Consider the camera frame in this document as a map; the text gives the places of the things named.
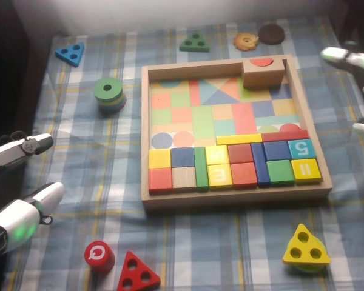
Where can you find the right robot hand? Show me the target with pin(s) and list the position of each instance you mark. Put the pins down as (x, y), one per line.
(352, 60)

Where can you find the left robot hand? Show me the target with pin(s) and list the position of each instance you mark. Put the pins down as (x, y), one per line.
(15, 218)

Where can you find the natural wood arch block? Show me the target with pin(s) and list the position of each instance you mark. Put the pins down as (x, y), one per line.
(262, 77)

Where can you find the red half-cylinder block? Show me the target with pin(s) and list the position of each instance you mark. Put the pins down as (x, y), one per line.
(261, 62)

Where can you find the dark chocolate round cookie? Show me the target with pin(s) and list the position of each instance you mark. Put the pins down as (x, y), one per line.
(271, 34)

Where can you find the red cylinder white mark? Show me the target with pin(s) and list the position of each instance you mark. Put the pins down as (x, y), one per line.
(104, 263)

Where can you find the tan flower-shaped cookie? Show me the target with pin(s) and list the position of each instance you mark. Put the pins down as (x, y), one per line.
(245, 43)

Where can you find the red triangle three holes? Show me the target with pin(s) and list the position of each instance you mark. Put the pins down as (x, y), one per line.
(136, 274)

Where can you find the green triangle three holes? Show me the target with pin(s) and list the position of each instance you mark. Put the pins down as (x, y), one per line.
(195, 49)

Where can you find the blue triangle three holes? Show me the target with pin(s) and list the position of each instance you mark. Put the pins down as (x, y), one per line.
(68, 61)

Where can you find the square wooden tray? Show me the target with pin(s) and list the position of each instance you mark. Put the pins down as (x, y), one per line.
(230, 201)

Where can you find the white backdrop panel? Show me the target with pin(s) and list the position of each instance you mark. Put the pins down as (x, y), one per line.
(170, 13)

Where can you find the yellow triangle three holes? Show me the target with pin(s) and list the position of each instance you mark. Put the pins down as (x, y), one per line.
(304, 248)

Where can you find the light green disc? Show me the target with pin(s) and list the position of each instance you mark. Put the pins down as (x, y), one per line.
(304, 267)

